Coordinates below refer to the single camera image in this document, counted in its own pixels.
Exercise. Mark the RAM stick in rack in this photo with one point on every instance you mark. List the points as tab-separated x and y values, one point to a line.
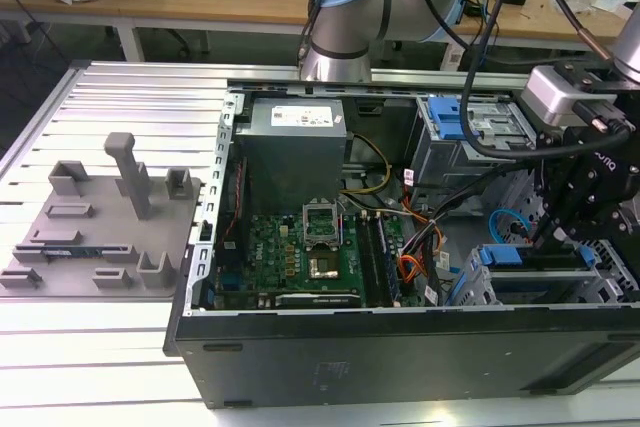
70	251

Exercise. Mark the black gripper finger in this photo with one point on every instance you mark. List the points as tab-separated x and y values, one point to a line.
592	219
555	167

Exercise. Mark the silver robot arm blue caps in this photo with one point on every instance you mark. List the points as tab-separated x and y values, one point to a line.
345	22

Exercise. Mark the black open PC case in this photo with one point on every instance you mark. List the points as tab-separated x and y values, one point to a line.
400	362

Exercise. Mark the grey parts rack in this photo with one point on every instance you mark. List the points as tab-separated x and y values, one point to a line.
100	227

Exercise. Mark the hard disk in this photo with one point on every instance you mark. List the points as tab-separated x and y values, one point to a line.
500	256

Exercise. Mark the green motherboard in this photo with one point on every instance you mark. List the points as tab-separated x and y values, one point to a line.
270	252

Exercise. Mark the silver perforated disk bay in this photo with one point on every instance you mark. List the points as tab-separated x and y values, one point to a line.
612	262

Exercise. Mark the wooden desk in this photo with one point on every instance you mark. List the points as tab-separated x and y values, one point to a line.
200	2

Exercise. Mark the RAM slot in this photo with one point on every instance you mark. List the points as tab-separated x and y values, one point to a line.
370	267
389	267

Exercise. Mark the blue drive latch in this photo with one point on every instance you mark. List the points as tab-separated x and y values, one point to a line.
452	122

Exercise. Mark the metal optical drive cage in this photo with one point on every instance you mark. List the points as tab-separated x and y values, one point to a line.
440	162

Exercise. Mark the black graphics card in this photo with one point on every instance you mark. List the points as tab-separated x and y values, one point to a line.
320	300

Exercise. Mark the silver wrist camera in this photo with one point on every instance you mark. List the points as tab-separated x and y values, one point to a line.
550	92

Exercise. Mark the grey power supply unit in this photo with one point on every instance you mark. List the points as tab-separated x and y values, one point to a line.
290	157

